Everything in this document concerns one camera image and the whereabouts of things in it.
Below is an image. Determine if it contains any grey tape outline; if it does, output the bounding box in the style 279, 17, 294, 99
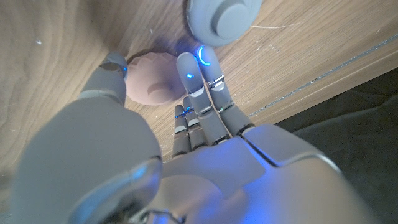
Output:
248, 33, 398, 118

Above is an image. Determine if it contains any black backdrop cloth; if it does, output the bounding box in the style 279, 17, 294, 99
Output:
275, 67, 398, 224

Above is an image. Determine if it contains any grey toy disk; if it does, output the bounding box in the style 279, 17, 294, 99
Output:
186, 0, 264, 47

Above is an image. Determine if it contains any dusty pink toy disk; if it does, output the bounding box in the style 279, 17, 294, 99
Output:
125, 52, 188, 106

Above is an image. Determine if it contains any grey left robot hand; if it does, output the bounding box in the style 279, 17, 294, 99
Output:
9, 45, 380, 224

